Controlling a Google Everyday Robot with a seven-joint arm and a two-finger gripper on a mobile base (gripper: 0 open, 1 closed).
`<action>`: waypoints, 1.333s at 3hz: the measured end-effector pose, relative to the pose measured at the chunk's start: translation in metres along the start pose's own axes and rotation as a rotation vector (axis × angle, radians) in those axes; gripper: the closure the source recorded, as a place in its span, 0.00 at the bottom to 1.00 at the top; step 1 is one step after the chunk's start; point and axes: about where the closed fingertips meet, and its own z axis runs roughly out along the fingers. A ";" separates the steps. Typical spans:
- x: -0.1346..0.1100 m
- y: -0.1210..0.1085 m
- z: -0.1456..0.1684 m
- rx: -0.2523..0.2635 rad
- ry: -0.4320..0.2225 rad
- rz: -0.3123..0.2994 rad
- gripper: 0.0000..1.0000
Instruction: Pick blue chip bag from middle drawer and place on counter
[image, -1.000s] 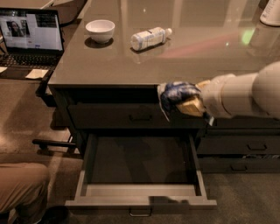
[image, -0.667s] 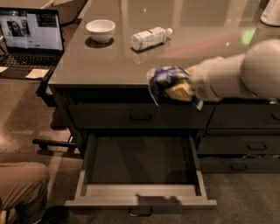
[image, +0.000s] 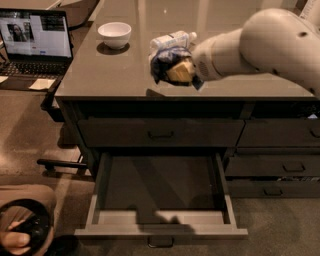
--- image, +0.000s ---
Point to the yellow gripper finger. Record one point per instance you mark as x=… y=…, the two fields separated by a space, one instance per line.
x=184 y=71

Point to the blue chip bag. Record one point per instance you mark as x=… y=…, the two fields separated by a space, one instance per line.
x=164 y=59

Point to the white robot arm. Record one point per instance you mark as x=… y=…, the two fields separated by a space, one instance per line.
x=272 y=41

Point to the top right drawer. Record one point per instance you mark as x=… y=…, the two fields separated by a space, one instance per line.
x=263 y=133

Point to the middle right drawer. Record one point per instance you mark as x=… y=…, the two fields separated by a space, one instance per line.
x=273 y=166

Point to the closed top left drawer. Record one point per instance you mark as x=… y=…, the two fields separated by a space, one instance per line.
x=160 y=132

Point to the open middle drawer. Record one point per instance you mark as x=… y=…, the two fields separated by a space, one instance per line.
x=161 y=200

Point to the bottom right drawer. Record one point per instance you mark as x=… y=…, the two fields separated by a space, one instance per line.
x=274 y=189

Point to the person's hand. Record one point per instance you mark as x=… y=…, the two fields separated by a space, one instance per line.
x=14 y=242

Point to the clear plastic water bottle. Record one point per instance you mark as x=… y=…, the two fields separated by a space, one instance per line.
x=179 y=38

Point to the white ceramic bowl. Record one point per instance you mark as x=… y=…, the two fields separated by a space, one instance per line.
x=115 y=35

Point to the white cylindrical container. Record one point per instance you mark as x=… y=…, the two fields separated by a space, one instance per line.
x=311 y=12

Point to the white paper note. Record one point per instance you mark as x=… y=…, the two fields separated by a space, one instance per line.
x=42 y=84

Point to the open black laptop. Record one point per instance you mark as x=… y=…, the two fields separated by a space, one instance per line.
x=36 y=42

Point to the black chair base leg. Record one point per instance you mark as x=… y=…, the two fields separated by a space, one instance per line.
x=50 y=165

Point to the person's leg in khaki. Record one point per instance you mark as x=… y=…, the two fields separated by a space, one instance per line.
x=40 y=193

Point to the black ring controller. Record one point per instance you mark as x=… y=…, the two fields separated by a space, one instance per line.
x=36 y=226

